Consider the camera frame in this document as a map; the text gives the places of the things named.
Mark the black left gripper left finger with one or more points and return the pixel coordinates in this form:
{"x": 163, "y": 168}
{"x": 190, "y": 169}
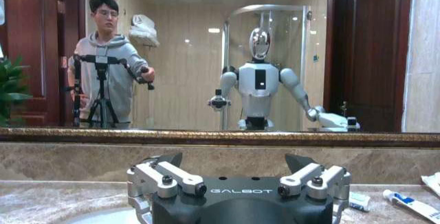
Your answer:
{"x": 162, "y": 180}

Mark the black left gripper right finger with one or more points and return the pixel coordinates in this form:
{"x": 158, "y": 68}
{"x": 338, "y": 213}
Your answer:
{"x": 322, "y": 180}

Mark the black control rig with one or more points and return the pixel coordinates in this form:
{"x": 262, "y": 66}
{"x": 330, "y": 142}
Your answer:
{"x": 101, "y": 65}

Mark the white sink basin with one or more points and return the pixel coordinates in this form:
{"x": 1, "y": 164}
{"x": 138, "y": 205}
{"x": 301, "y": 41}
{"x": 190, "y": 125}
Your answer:
{"x": 103, "y": 216}

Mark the small white green sachet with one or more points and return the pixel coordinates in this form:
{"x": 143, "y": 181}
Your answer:
{"x": 359, "y": 202}

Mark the white blue toothpaste tube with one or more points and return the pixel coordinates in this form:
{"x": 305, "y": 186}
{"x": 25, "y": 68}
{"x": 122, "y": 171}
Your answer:
{"x": 409, "y": 204}

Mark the white plastic packet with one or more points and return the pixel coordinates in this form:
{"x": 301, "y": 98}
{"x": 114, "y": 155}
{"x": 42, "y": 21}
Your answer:
{"x": 433, "y": 182}

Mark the small blue sticker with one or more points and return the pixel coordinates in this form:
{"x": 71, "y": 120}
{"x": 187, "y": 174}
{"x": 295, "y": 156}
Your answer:
{"x": 315, "y": 58}

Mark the person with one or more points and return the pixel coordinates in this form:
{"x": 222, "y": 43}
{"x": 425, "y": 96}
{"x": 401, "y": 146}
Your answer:
{"x": 115, "y": 49}

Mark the green potted plant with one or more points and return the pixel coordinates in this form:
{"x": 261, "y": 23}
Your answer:
{"x": 13, "y": 90}

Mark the white folded towels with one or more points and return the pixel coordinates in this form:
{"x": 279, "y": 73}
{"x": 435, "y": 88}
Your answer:
{"x": 145, "y": 29}

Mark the gold mirror frame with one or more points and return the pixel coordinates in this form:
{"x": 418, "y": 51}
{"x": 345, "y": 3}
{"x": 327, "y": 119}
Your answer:
{"x": 221, "y": 137}

